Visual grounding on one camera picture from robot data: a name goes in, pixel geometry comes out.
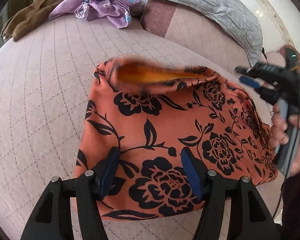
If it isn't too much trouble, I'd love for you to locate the orange black floral blouse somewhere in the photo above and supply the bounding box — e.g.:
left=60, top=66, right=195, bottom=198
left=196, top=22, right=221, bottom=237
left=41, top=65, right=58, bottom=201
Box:
left=74, top=58, right=277, bottom=220

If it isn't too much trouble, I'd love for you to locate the right hand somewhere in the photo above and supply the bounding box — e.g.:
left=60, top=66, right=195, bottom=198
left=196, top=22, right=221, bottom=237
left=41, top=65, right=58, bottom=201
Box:
left=269, top=103, right=300, bottom=177

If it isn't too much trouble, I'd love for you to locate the pink sofa backrest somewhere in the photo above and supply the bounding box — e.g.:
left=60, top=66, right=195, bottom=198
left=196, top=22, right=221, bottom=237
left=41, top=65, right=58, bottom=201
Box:
left=265, top=45, right=300, bottom=67

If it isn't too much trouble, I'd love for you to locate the grey quilted blanket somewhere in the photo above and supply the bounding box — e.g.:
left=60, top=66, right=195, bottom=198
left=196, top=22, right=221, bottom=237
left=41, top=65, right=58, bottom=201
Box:
left=167, top=0, right=263, bottom=66

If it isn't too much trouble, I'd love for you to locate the pink quilted mattress cover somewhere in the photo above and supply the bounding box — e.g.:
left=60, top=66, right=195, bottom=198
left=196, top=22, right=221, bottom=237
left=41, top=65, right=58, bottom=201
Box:
left=0, top=15, right=233, bottom=239

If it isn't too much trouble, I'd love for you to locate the pink bolster cushion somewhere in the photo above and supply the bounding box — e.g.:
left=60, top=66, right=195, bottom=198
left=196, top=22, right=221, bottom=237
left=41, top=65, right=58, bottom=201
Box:
left=141, top=0, right=249, bottom=72

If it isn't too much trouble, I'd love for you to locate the purple floral garment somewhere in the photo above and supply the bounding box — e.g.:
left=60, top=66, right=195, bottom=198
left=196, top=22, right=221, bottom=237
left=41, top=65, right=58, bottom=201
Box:
left=47, top=0, right=141, bottom=29

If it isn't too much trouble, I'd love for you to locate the brown fleece garment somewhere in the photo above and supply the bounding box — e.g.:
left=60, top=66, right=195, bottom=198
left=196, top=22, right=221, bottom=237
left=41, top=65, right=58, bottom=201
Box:
left=1, top=0, right=64, bottom=42

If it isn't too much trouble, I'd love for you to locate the black cable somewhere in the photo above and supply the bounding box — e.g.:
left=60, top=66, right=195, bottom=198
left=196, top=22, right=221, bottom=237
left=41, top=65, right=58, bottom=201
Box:
left=271, top=164, right=291, bottom=221

